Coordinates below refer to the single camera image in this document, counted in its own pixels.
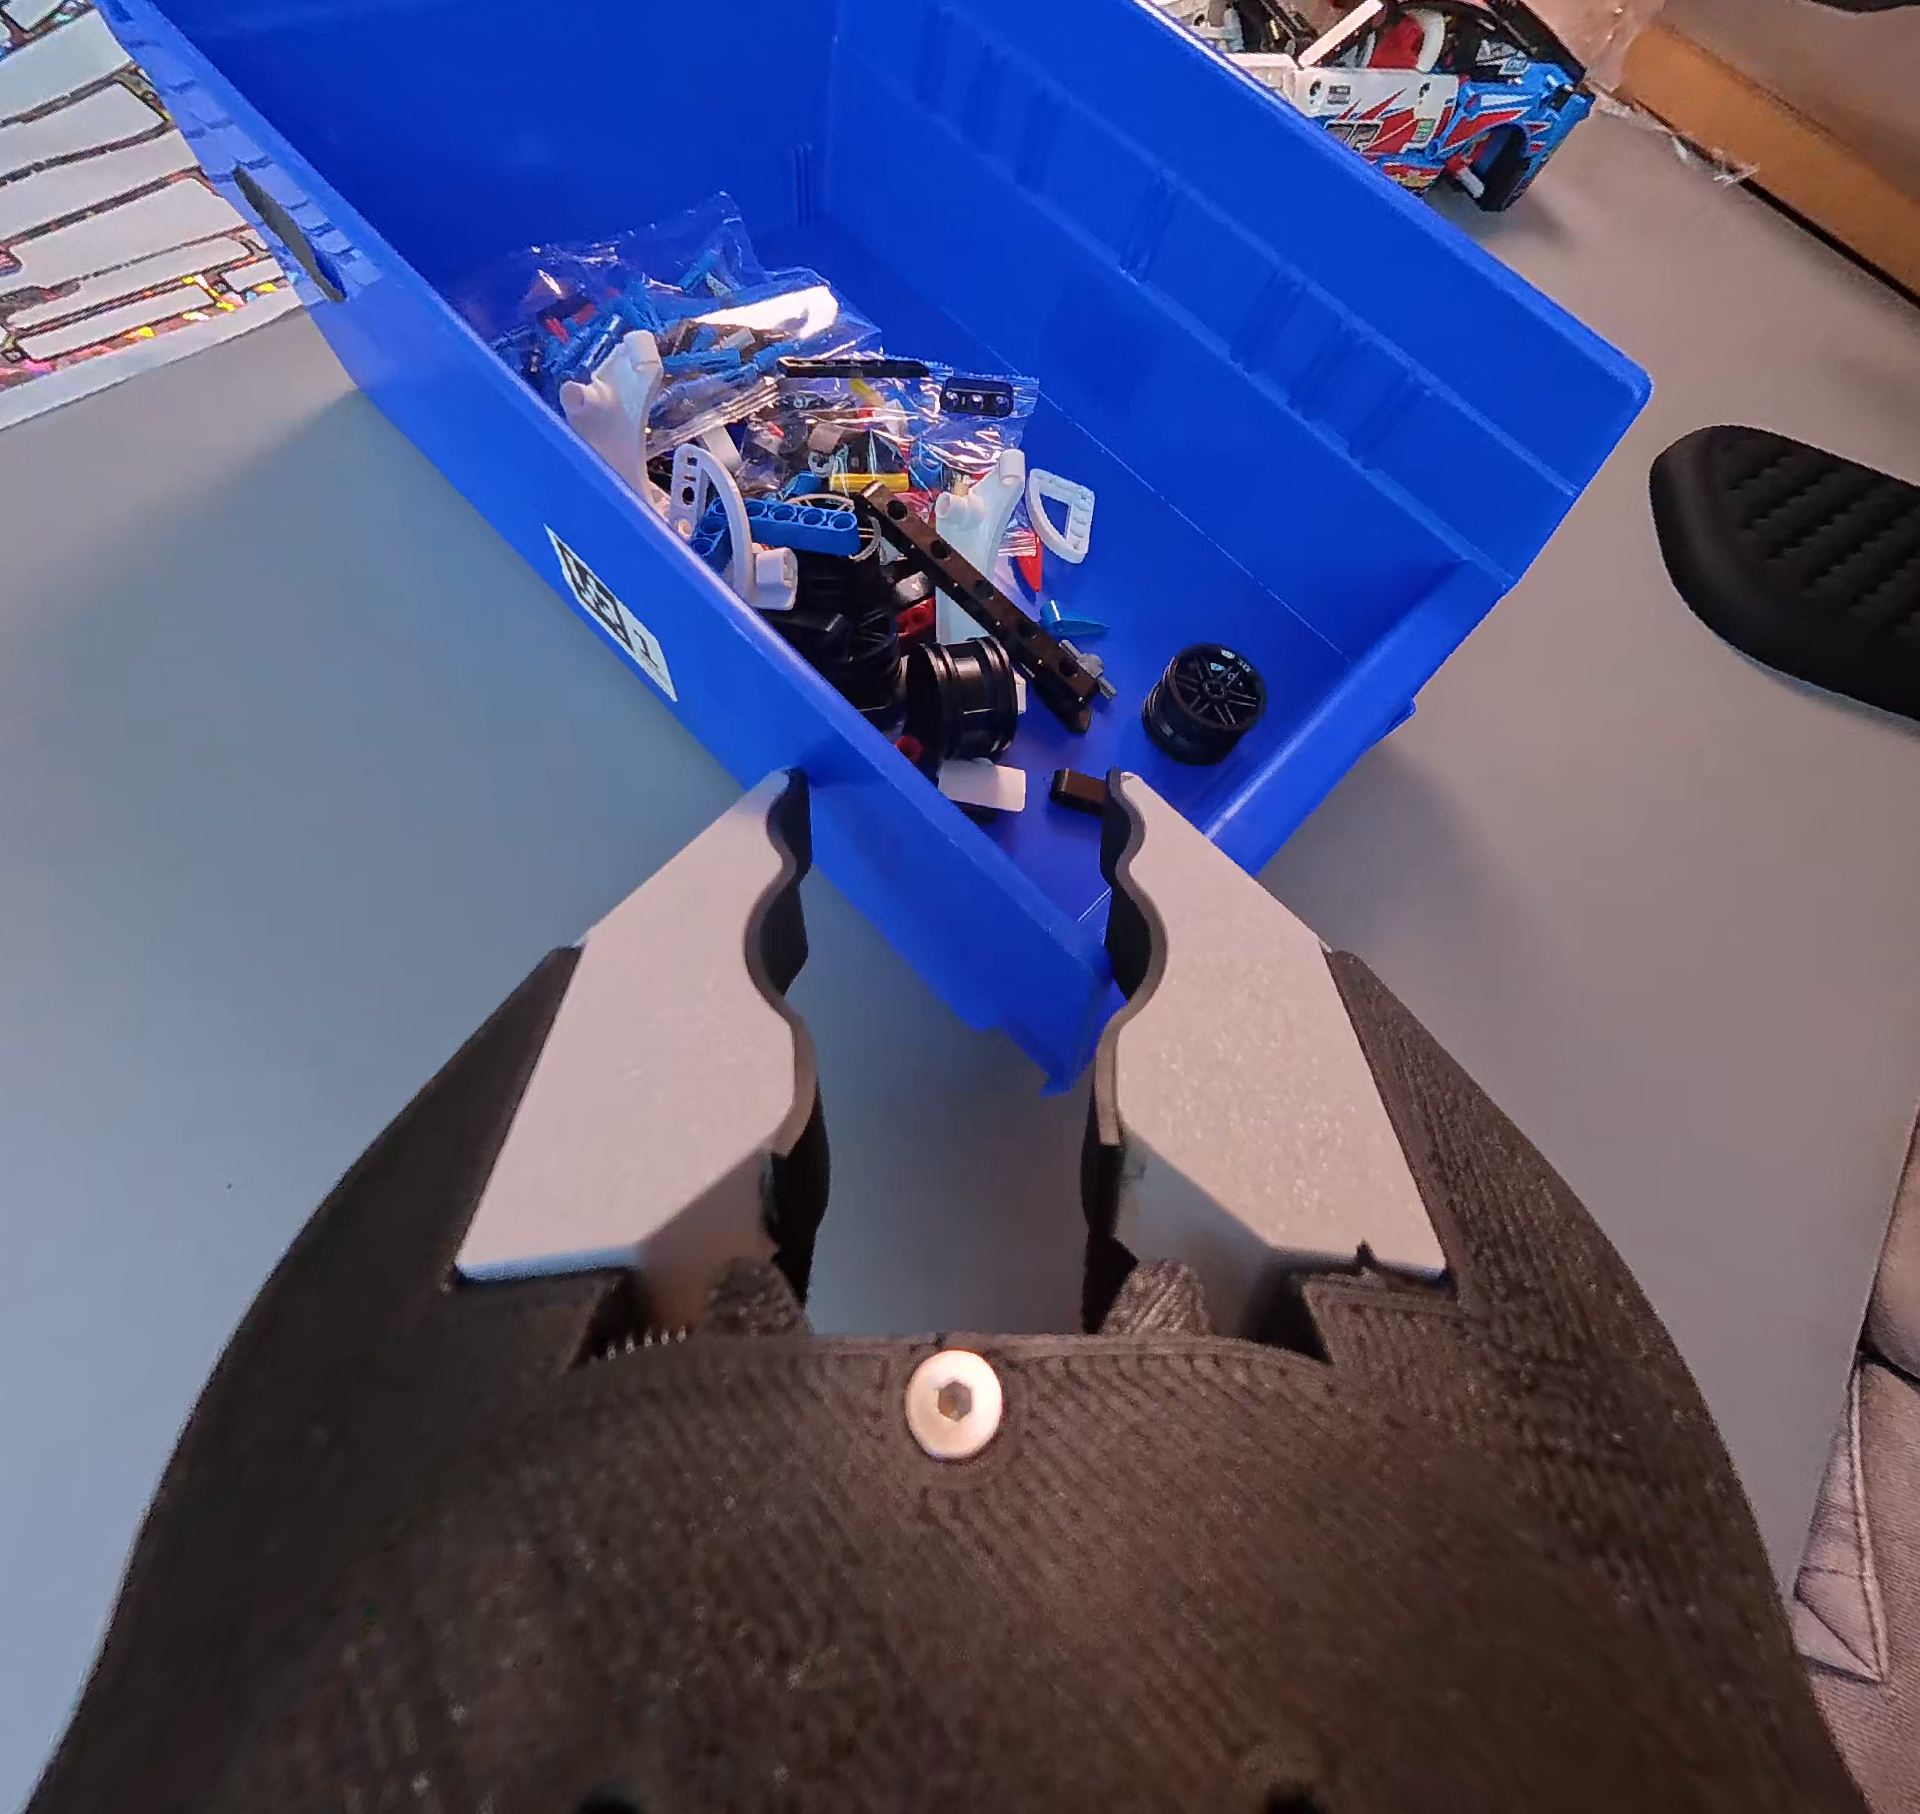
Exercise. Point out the black lego wheel rim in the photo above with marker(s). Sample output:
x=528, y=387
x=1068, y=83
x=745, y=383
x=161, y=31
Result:
x=1204, y=705
x=959, y=697

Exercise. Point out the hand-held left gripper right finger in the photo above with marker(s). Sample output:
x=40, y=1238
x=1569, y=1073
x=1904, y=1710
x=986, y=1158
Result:
x=1276, y=1094

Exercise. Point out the blue bin with tag label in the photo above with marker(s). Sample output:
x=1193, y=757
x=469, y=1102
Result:
x=1200, y=344

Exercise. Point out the small white lego piece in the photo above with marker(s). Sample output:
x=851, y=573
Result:
x=986, y=790

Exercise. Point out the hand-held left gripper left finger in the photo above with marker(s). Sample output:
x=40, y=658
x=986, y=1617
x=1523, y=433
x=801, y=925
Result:
x=630, y=1094

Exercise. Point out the partly built lego race car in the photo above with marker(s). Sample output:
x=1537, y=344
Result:
x=1397, y=58

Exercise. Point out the long black lego beam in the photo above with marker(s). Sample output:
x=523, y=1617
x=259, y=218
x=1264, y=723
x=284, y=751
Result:
x=977, y=598

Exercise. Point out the black padded armrest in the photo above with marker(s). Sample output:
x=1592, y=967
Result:
x=1799, y=569

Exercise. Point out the holographic sticker sheet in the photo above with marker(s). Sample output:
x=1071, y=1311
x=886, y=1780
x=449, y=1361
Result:
x=106, y=195

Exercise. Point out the pile of lego parts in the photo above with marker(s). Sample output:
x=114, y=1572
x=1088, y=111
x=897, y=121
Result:
x=841, y=569

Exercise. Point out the small black lego connector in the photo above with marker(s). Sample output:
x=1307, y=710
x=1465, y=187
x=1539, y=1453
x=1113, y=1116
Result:
x=1076, y=790

